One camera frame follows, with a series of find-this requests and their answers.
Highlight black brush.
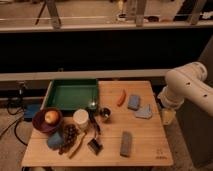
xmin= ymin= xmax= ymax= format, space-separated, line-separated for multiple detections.
xmin=87 ymin=110 xmax=103 ymax=155

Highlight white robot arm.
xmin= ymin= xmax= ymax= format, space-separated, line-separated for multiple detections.
xmin=157 ymin=62 xmax=213 ymax=125

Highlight green plastic tray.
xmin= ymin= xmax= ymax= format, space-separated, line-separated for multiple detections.
xmin=42 ymin=79 xmax=99 ymax=111

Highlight blue folded cloth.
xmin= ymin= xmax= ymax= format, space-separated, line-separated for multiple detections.
xmin=134 ymin=105 xmax=152 ymax=119

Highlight blue sponge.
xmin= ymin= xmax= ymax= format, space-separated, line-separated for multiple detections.
xmin=128 ymin=95 xmax=140 ymax=111

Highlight orange carrot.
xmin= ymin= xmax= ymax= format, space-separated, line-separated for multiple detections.
xmin=117 ymin=89 xmax=126 ymax=107

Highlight grey rectangular block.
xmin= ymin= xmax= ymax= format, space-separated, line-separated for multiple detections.
xmin=120 ymin=131 xmax=132 ymax=157

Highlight small metal cup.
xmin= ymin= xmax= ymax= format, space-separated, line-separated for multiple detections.
xmin=100 ymin=107 xmax=111 ymax=122

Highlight white cup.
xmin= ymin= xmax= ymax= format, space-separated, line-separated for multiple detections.
xmin=73 ymin=109 xmax=89 ymax=130

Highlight bunch of dark grapes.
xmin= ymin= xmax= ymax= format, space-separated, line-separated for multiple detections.
xmin=59 ymin=124 xmax=79 ymax=155

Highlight blue rounded object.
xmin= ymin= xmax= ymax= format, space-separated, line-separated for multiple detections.
xmin=47 ymin=132 xmax=64 ymax=149

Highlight yellow red apple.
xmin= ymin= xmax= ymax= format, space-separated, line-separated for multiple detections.
xmin=45 ymin=111 xmax=59 ymax=125

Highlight blue box on floor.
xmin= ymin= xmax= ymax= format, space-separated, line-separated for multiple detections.
xmin=24 ymin=104 xmax=41 ymax=121

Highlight wooden handled brush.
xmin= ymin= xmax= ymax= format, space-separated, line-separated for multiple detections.
xmin=67 ymin=131 xmax=87 ymax=159

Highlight black floor cables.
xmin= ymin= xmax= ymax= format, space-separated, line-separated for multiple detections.
xmin=0 ymin=87 xmax=28 ymax=147

